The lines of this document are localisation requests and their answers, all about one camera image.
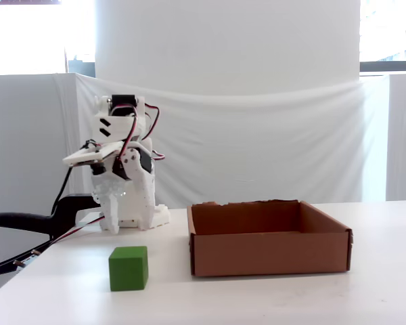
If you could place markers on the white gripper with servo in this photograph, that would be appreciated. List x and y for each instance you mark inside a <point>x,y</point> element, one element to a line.
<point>132,168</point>

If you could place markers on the green cube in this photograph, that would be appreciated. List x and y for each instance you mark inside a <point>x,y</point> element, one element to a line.
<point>128,271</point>

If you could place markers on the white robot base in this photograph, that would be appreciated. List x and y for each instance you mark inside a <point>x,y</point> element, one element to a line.
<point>162,216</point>

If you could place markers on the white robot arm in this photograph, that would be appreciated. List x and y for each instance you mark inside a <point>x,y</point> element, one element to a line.
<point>120,123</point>

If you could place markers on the brown cardboard box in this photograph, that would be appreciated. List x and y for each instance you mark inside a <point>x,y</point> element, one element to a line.
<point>270,254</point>

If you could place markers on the white partition panel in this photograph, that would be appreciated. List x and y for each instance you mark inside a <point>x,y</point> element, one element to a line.
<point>404,135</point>
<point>20,135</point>

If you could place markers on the black bar with brass pins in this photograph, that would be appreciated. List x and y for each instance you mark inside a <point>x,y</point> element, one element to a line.
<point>0,268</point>

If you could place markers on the white cloth backdrop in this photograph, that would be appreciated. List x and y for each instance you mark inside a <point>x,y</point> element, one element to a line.
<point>257,142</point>

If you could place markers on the white round column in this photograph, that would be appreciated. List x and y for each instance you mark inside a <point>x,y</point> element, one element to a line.
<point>223,40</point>

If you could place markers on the bright window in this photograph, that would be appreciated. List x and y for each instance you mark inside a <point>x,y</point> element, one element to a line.
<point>30,37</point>
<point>389,30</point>

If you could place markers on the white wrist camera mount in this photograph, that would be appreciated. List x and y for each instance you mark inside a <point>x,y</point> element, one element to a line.
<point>88,155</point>

